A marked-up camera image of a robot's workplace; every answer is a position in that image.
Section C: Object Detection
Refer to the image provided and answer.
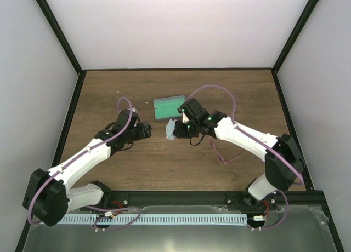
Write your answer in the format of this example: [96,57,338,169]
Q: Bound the pink transparent sunglasses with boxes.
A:
[208,138,245,164]

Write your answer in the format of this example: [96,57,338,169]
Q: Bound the blue green glasses case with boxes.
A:
[153,95,185,120]

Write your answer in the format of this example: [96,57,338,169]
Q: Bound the light blue slotted cable duct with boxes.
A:
[59,214,247,226]

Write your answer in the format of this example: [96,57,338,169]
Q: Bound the purple cable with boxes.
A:
[27,96,143,232]
[188,84,305,232]

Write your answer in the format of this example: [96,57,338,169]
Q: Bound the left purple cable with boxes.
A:
[27,96,143,232]

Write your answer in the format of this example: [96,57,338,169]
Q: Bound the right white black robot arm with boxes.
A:
[173,98,304,210]

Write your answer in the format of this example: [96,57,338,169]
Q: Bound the shiny metal front plate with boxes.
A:
[24,205,336,251]

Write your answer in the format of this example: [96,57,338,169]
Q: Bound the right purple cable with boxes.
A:
[188,84,305,232]

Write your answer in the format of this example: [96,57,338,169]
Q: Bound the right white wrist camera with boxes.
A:
[182,111,190,123]

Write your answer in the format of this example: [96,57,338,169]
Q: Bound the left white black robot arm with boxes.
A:
[22,109,152,226]

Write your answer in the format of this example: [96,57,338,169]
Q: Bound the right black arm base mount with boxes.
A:
[225,191,276,213]

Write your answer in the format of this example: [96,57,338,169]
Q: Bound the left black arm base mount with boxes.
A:
[81,192,127,212]

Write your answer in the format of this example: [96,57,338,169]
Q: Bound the black aluminium frame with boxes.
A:
[14,0,345,252]

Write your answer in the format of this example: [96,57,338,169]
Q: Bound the light blue cleaning cloth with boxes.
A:
[166,119,176,140]

